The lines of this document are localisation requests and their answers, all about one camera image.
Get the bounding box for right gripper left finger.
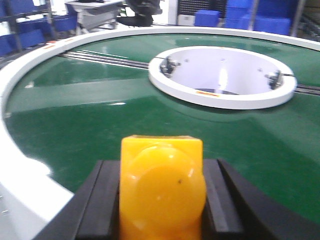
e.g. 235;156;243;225
35;160;120;240

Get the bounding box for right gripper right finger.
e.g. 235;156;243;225
202;159;318;240

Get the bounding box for yellow studded toy brick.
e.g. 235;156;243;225
119;135;207;240

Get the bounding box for blue bin storage rack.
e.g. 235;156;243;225
0;0;77;58

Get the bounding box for white outer conveyor rim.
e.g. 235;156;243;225
0;27;320;240

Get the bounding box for yellow arrow label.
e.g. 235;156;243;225
195;90;221;97

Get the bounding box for right steel roller bars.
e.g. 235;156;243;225
295;84;320;96

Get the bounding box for small blue crate stack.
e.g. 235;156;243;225
194;9;220;27

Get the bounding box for large blue crate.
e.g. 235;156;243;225
224;0;291;35

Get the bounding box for white desk on wheels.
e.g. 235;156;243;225
65;0;124;35

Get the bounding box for black perforated pegboard stand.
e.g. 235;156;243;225
176;0;227;26

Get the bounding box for black office chair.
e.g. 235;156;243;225
116;0;162;27

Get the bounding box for white inner conveyor ring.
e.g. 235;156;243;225
148;45;298;110

